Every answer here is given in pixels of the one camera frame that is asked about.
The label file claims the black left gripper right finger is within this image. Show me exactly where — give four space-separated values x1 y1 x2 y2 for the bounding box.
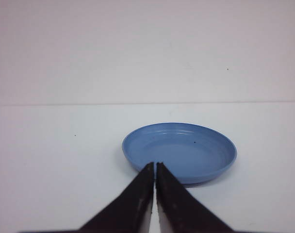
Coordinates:
156 163 235 233

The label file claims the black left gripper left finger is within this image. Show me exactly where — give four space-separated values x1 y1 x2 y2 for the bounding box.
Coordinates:
18 162 155 233

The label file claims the blue round plate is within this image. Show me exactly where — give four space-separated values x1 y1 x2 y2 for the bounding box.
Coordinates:
122 122 237 184

